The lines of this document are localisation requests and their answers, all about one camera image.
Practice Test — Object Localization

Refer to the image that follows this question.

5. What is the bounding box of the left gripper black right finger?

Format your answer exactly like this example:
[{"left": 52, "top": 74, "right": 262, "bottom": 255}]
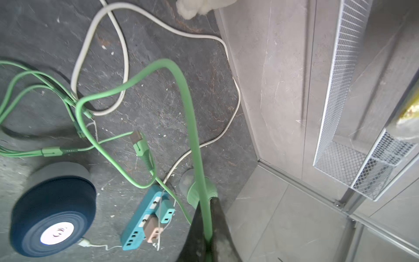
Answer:
[{"left": 210, "top": 198, "right": 242, "bottom": 262}]

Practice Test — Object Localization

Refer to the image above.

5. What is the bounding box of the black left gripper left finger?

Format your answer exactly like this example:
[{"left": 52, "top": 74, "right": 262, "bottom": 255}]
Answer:
[{"left": 176, "top": 204, "right": 206, "bottom": 262}]

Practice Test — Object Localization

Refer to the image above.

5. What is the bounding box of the pink USB charger adapter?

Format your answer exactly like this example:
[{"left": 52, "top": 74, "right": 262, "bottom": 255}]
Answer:
[{"left": 143, "top": 214, "right": 164, "bottom": 243}]

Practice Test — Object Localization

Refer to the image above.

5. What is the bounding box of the teal power strip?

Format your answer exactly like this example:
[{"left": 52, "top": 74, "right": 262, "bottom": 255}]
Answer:
[{"left": 120, "top": 184, "right": 170, "bottom": 251}]

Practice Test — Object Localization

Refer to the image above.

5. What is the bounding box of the thin white USB cable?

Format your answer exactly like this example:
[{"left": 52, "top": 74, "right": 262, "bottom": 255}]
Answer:
[{"left": 77, "top": 189, "right": 177, "bottom": 252}]

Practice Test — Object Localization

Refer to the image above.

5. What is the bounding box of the green charging cable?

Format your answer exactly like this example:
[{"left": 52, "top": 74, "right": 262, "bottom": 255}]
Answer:
[{"left": 0, "top": 58, "right": 214, "bottom": 243}]

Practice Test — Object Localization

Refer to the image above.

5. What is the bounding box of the teal square charger block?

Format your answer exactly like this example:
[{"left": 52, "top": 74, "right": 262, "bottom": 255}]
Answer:
[{"left": 156, "top": 199, "right": 175, "bottom": 224}]

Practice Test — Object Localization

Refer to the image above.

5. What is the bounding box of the yellow crumpled bag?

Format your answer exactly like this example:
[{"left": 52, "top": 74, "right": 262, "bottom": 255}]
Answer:
[{"left": 396, "top": 92, "right": 419, "bottom": 126}]

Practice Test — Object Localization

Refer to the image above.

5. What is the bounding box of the cream plush toy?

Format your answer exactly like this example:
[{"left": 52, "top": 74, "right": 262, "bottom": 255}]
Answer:
[{"left": 176, "top": 0, "right": 237, "bottom": 20}]

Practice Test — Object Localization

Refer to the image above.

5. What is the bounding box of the green cordless meat grinder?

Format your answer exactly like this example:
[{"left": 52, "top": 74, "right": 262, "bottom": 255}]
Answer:
[{"left": 178, "top": 168, "right": 219, "bottom": 210}]

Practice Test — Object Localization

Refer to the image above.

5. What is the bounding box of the white wire mesh basket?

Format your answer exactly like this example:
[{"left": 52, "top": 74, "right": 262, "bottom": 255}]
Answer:
[{"left": 313, "top": 1, "right": 419, "bottom": 200}]

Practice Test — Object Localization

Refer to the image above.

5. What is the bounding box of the thick white power cord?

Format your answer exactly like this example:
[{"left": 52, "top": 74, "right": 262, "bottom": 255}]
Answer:
[{"left": 70, "top": 0, "right": 242, "bottom": 184}]

